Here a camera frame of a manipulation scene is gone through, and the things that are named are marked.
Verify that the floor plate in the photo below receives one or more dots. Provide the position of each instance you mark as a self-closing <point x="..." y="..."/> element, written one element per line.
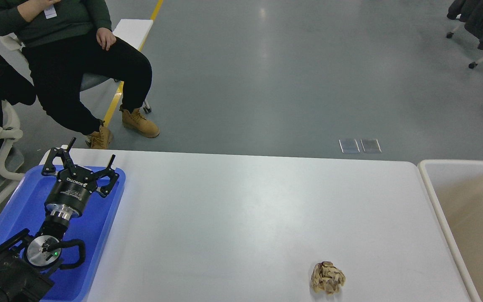
<point x="371" y="146"/>
<point x="349" y="146"/>

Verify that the seated person green sweater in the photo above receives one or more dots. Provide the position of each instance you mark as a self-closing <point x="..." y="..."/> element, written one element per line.
<point x="65" y="39"/>

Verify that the left floor plate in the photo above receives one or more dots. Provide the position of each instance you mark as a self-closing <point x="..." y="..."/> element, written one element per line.
<point x="349" y="146"/>

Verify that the right floor plate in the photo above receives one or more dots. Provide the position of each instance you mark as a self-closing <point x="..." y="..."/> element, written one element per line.
<point x="371" y="146"/>

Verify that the white office chair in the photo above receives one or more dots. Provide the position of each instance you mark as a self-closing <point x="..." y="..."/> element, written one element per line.
<point x="12" y="43"/>

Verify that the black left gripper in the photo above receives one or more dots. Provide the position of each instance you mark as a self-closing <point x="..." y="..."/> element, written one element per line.
<point x="70" y="191"/>

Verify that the blue plastic tray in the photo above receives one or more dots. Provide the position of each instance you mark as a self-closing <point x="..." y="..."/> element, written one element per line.
<point x="25" y="209"/>

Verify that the crumpled brown paper ball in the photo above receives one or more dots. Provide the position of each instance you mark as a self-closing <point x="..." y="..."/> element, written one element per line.
<point x="327" y="277"/>

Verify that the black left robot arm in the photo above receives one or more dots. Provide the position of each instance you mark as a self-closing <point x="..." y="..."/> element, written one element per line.
<point x="54" y="228"/>

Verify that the white side table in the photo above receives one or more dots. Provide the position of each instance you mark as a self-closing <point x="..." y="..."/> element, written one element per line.
<point x="134" y="31"/>

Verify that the beige plastic bin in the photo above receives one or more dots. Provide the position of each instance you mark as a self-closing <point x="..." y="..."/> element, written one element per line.
<point x="455" y="188"/>

